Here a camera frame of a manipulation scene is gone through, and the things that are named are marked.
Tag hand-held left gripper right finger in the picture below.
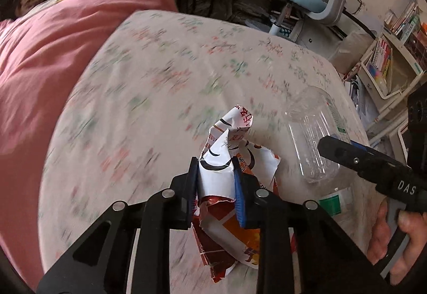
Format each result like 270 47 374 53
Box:
232 155 391 294

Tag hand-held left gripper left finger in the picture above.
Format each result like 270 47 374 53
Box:
36 156 201 294

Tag red snack wrapper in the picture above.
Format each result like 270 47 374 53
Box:
192 104 297 283

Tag clear plastic bottle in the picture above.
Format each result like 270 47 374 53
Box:
285 85 359 218

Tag books in white rack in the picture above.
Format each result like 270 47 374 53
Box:
366 38 393 81

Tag clear plastic bag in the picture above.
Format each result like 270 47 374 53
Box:
329 14 381 72

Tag stack of papers and booklets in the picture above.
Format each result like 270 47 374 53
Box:
343 75 379 123

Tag white book rack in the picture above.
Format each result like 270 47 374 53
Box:
360 34 425 100

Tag floral tablecloth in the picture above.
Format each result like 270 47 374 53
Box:
37 10 371 294

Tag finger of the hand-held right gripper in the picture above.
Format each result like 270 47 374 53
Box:
317 135 391 181

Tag black bags under desk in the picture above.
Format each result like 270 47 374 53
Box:
190 0 278 26

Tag pink duvet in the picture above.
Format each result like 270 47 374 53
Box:
0 0 179 281

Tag row of upright books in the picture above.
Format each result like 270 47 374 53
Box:
383 2 421 41

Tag person's right hand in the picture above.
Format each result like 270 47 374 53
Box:
367 204 427 285

